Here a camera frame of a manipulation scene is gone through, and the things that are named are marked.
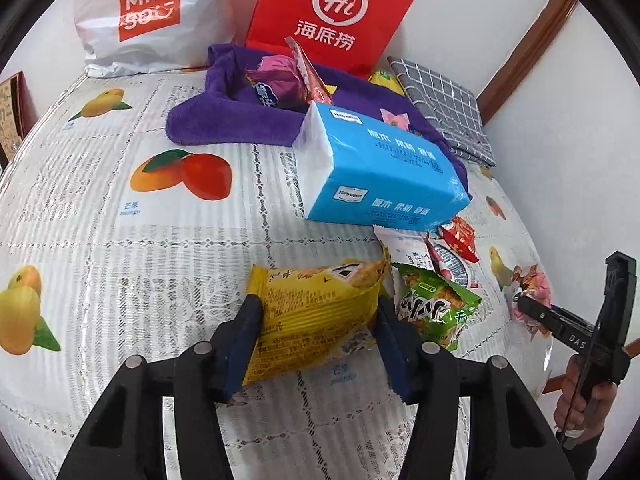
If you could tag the light pink snack packet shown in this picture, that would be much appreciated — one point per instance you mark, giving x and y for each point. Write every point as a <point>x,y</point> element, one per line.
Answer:
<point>396,120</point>

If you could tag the thin yellow snack packet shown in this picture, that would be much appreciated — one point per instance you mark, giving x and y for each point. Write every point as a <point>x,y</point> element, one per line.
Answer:
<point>328,91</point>

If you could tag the brown wooden door frame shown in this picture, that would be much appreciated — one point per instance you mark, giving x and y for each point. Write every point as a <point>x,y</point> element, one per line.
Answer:
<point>530,50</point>

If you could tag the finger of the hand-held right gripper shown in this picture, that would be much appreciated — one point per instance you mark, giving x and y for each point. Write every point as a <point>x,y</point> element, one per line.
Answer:
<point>542,316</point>

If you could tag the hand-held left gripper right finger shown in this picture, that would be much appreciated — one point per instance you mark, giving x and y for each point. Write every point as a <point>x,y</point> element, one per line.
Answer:
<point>397,360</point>

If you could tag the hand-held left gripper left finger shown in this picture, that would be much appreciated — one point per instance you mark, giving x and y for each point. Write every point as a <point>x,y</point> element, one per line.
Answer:
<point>240,355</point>

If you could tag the yellow green snack packet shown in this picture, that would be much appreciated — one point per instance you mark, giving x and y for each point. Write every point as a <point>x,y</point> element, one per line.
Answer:
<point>384,80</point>

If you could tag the purple towel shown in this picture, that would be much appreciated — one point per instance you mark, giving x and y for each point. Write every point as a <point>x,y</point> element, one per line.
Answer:
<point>220,120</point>

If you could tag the grey checked folded cloth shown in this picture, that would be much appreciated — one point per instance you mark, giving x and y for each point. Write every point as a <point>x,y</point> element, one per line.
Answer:
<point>450,105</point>

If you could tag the patterned box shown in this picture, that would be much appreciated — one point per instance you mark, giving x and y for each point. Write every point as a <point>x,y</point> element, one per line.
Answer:
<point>12,110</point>

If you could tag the white plastic bag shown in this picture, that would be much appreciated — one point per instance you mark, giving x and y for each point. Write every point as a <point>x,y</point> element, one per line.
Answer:
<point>150,10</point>

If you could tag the blue tissue pack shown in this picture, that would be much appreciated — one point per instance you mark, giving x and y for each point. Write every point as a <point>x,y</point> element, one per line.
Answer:
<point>380,175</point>

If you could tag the person's right forearm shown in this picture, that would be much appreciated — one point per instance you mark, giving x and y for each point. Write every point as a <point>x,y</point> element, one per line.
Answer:
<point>592,460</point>

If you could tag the red paper bag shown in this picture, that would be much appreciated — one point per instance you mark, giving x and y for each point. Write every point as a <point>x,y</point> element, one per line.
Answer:
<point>300,10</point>

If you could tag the person's right hand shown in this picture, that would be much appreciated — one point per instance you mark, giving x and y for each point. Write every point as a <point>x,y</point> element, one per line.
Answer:
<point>575,390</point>

